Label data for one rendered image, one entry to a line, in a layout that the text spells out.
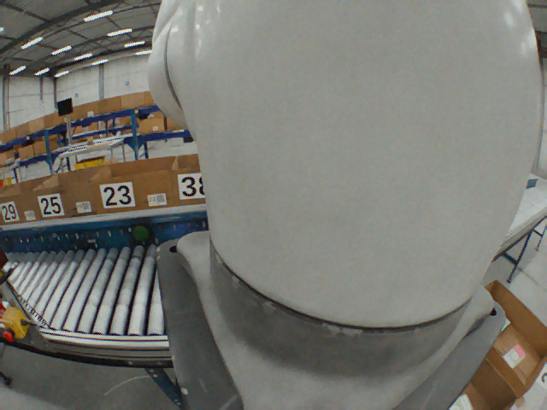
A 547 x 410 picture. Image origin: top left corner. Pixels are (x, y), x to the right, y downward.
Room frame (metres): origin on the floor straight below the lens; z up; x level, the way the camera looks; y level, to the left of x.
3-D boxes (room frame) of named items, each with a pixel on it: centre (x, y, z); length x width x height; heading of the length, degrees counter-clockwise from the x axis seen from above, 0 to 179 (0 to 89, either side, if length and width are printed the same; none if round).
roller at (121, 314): (0.57, 0.52, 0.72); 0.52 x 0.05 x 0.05; 16
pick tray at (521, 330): (0.20, -0.69, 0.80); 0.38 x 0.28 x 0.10; 13
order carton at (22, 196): (0.80, 1.40, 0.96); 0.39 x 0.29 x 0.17; 105
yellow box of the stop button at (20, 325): (0.17, 0.73, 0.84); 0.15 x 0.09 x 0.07; 106
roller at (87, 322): (0.54, 0.65, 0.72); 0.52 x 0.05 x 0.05; 16
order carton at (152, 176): (1.01, 0.65, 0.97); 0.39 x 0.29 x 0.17; 106
